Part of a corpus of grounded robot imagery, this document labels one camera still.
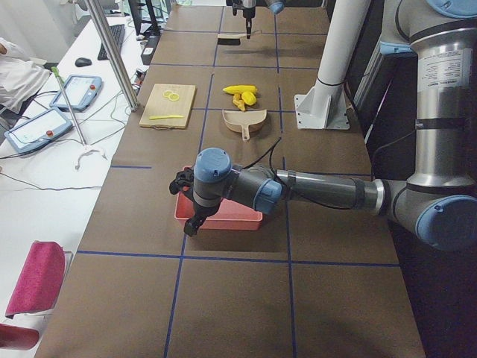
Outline yellow plastic toy knife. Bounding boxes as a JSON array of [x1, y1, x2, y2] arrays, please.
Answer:
[[148, 114, 184, 121]]

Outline tan toy ginger root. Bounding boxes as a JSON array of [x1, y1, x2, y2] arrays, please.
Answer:
[[233, 93, 246, 112]]

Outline black computer mouse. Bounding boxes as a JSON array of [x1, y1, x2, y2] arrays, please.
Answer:
[[75, 57, 92, 68]]

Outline magenta cloth on stand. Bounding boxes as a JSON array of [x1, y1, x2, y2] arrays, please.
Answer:
[[5, 241, 67, 319]]

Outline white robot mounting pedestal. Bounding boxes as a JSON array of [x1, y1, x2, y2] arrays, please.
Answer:
[[294, 1, 385, 131]]

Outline far blue teach pendant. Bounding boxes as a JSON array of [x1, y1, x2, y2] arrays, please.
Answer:
[[63, 75, 103, 112]]

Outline beige plastic dustpan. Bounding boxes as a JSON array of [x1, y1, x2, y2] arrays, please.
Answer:
[[222, 110, 268, 141]]

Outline aluminium frame post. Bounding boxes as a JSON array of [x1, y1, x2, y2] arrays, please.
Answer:
[[85, 0, 139, 112]]

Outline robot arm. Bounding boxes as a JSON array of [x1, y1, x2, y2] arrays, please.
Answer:
[[167, 7, 394, 261], [226, 0, 285, 39]]

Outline near blue teach pendant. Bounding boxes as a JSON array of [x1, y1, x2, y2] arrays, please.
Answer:
[[4, 108, 72, 154]]

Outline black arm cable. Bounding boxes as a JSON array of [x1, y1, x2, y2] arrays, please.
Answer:
[[244, 136, 282, 171]]

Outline blue teach pendant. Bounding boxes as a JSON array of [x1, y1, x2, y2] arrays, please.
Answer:
[[4, 108, 72, 154], [63, 75, 103, 112]]

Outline thin metal rod stand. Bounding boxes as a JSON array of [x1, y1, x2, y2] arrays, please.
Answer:
[[51, 66, 107, 171]]

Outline black keyboard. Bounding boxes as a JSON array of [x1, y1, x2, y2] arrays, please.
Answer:
[[97, 23, 127, 61]]

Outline beige hand brush black bristles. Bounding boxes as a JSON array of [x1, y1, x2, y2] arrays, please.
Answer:
[[217, 30, 262, 45]]

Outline pink plastic bin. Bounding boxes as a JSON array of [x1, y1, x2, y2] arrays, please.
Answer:
[[174, 193, 263, 230]]

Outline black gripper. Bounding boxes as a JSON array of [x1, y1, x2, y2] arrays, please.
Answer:
[[230, 0, 256, 39], [168, 167, 207, 236]]

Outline person in white shirt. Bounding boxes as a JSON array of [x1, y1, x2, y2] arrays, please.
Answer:
[[1, 37, 50, 114]]

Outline wooden cutting board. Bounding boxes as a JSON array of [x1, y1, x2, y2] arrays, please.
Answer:
[[139, 84, 196, 129]]

